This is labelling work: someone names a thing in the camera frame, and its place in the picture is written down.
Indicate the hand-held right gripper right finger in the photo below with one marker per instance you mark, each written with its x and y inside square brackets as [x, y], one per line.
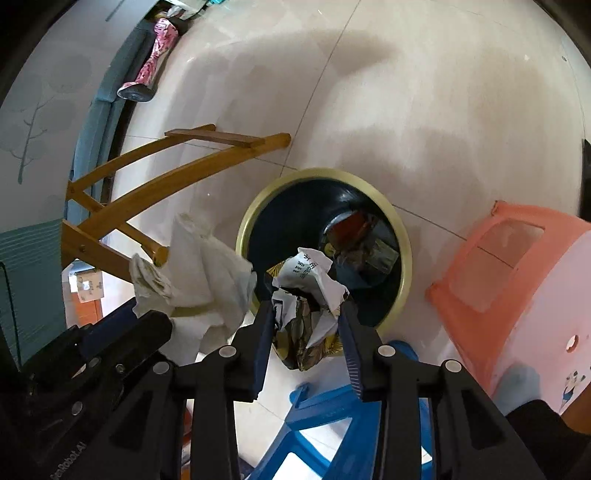
[354, 355]

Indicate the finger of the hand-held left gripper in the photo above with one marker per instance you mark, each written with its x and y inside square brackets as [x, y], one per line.
[143, 332]
[108, 323]

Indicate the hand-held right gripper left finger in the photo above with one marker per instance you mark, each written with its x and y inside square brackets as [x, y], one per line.
[262, 350]

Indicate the patterned wrapper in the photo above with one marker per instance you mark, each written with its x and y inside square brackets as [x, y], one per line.
[300, 341]

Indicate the white tissue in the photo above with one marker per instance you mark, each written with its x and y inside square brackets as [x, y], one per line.
[203, 277]

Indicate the dark blue bin cream rim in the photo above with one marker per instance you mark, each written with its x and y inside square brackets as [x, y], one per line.
[286, 221]

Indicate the labelled cardboard box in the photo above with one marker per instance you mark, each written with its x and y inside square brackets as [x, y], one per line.
[87, 286]

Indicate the blue plastic stool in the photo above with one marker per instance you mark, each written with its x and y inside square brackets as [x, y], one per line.
[323, 410]

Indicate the pink plastic stool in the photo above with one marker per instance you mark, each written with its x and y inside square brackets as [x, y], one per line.
[531, 323]

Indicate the pink floral item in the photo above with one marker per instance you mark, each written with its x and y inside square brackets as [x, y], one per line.
[154, 60]

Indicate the dark object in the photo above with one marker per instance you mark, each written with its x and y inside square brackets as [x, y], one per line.
[586, 175]

